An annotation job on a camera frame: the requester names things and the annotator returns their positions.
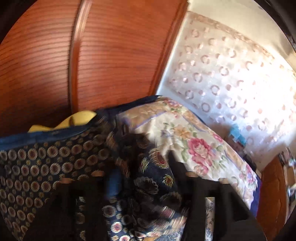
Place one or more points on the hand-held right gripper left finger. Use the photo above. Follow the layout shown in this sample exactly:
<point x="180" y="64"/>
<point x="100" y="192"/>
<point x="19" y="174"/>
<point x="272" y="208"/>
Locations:
<point x="114" y="185"/>

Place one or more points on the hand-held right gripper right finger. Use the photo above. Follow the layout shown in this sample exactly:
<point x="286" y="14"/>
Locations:
<point x="185" y="185"/>

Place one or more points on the navy circle-patterned garment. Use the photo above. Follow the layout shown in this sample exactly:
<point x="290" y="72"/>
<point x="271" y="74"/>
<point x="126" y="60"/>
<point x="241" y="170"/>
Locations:
<point x="34" y="166"/>

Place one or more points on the white blue floral sheet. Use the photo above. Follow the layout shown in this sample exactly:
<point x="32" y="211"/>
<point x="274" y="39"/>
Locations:
<point x="209" y="220"/>

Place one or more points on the floral quilt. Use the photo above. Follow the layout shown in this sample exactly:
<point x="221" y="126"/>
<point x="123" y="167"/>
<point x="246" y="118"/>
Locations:
<point x="196" y="143"/>

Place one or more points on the dark blue bed sheet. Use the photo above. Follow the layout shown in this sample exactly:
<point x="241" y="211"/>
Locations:
<point x="255" y="197"/>

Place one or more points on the teal box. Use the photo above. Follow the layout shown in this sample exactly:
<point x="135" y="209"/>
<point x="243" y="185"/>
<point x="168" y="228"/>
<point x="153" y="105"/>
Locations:
<point x="238" y="135"/>

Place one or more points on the yellow plush toy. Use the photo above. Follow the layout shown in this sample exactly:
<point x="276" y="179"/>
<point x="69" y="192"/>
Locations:
<point x="78" y="119"/>

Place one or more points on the long wooden low cabinet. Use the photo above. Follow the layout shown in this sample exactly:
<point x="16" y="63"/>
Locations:
<point x="272" y="190"/>

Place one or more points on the circle-patterned sheer wall curtain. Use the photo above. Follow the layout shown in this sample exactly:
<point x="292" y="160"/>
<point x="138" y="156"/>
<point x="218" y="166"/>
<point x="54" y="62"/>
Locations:
<point x="231" y="81"/>

